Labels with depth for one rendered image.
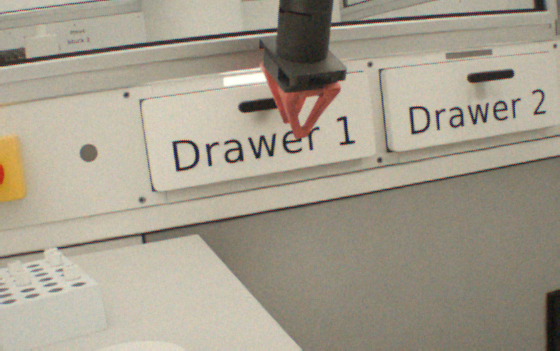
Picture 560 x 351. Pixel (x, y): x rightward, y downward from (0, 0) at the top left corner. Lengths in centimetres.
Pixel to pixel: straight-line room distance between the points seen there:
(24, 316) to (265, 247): 43
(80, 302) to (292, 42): 34
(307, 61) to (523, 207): 48
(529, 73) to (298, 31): 42
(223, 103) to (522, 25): 47
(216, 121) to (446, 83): 32
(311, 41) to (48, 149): 33
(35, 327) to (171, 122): 35
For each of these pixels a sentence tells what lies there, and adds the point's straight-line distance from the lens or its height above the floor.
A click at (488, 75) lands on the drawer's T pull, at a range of 91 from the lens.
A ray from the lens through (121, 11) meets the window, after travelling 82.
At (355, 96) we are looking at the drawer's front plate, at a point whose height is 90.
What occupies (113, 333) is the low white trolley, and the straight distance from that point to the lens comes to 53.
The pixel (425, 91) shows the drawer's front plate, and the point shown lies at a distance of 90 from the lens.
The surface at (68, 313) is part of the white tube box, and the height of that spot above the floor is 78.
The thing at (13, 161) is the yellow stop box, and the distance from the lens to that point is 76.
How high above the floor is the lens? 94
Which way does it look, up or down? 8 degrees down
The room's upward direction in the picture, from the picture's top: 7 degrees counter-clockwise
